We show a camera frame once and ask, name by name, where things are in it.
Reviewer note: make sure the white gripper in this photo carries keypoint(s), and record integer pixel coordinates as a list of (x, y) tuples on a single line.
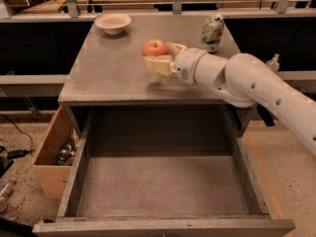
[(186, 65)]

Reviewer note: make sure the red apple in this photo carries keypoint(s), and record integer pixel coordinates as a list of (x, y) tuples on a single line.
[(154, 47)]

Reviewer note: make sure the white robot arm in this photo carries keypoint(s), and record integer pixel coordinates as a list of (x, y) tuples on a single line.
[(242, 80)]

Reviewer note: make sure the open grey top drawer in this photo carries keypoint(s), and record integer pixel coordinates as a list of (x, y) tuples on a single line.
[(162, 172)]

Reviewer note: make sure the green white soda can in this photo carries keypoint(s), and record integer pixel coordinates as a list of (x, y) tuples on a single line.
[(212, 32)]

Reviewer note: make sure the grey wooden cabinet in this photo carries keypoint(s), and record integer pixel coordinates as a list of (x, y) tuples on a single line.
[(110, 69)]

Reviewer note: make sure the white paper bowl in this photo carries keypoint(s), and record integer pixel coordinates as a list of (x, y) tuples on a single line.
[(113, 24)]

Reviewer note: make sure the clear sanitizer pump bottle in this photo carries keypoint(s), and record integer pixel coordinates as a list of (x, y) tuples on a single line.
[(273, 63)]

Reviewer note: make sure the cans inside cardboard box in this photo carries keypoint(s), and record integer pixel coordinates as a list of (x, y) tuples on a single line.
[(66, 155)]

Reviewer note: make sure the cardboard box on floor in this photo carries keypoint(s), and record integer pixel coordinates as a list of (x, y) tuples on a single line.
[(51, 171)]

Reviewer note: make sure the plastic bottle on floor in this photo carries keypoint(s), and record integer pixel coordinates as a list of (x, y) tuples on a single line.
[(7, 189)]

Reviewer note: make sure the black power adapter with cable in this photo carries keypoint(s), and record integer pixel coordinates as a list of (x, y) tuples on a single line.
[(19, 153)]

